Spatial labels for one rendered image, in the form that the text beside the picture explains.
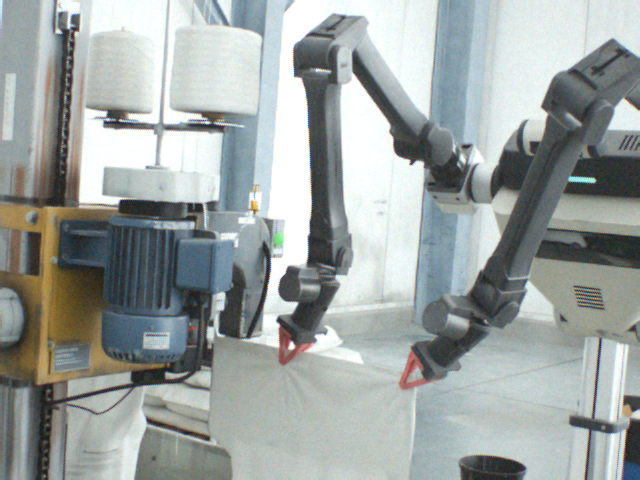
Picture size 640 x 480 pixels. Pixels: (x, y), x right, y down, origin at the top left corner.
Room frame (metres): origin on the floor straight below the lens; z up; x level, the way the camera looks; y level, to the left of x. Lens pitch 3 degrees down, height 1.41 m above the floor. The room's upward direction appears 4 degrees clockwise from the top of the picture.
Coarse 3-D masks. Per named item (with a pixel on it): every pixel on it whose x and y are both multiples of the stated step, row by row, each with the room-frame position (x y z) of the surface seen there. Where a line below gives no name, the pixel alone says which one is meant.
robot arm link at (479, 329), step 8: (472, 320) 1.68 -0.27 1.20; (480, 320) 1.70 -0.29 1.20; (472, 328) 1.69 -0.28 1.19; (480, 328) 1.69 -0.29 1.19; (488, 328) 1.71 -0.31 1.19; (464, 336) 1.70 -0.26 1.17; (472, 336) 1.70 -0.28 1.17; (480, 336) 1.70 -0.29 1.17; (456, 344) 1.72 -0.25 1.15; (464, 344) 1.71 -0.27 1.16; (472, 344) 1.71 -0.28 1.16
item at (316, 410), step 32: (224, 352) 2.06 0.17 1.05; (256, 352) 2.01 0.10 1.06; (288, 352) 1.97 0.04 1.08; (224, 384) 2.06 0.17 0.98; (256, 384) 2.01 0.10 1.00; (288, 384) 1.97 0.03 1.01; (320, 384) 1.91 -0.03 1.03; (352, 384) 1.86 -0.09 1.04; (384, 384) 1.82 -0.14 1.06; (224, 416) 2.05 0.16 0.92; (256, 416) 2.01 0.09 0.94; (288, 416) 1.96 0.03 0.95; (320, 416) 1.91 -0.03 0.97; (352, 416) 1.86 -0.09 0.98; (384, 416) 1.82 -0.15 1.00; (256, 448) 2.00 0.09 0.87; (288, 448) 1.96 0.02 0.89; (320, 448) 1.90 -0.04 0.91; (352, 448) 1.86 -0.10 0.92; (384, 448) 1.81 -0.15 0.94
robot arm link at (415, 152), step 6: (408, 144) 2.07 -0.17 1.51; (414, 144) 2.06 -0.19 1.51; (420, 144) 2.05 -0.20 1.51; (408, 150) 2.08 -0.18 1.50; (414, 150) 2.07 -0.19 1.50; (420, 150) 2.06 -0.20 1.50; (408, 156) 2.09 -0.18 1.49; (414, 156) 2.08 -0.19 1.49; (420, 156) 2.07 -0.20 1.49; (414, 162) 2.11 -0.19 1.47; (426, 162) 2.07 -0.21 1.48; (426, 168) 2.08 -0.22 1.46
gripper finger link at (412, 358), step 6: (414, 354) 1.76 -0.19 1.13; (408, 360) 1.77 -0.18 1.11; (414, 360) 1.77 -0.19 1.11; (420, 360) 1.75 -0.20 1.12; (408, 366) 1.77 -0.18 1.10; (420, 366) 1.76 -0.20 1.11; (408, 372) 1.78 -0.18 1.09; (402, 378) 1.79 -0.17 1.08; (402, 384) 1.79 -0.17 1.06; (408, 384) 1.78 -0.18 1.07; (414, 384) 1.77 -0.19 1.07; (420, 384) 1.76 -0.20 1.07
